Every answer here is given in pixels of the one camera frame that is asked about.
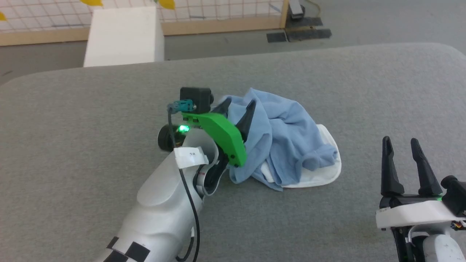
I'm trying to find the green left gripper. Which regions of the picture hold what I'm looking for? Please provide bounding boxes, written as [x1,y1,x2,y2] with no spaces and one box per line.
[181,98,256,168]

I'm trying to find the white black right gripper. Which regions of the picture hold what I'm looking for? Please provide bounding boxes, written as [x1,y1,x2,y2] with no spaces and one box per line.
[376,136,466,230]

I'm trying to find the light blue and white garment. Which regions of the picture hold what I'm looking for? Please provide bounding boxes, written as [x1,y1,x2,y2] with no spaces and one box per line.
[218,87,342,192]

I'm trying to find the white paper label tag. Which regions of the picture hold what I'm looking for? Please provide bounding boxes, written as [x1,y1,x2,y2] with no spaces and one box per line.
[174,147,209,169]

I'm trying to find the wooden framed lemon grid fence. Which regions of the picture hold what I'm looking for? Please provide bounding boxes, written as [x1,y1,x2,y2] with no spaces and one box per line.
[0,0,290,47]

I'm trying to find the long black floor tape strip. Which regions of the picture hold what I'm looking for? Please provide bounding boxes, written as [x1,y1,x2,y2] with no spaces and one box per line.
[286,28,332,41]

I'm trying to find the black floor mat under stand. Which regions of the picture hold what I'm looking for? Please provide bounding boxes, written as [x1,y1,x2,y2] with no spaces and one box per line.
[288,16,323,28]

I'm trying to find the grey metal stand foot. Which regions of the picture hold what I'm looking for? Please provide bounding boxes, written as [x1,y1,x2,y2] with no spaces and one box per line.
[289,0,305,19]

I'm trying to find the white rectangular box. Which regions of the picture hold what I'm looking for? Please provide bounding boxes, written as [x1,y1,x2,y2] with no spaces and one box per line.
[83,6,165,68]

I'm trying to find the teal cable connector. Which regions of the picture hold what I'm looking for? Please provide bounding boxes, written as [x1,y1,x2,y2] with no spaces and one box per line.
[173,99,193,114]

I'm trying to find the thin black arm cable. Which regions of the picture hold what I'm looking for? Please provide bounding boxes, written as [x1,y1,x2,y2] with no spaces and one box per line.
[167,105,201,262]

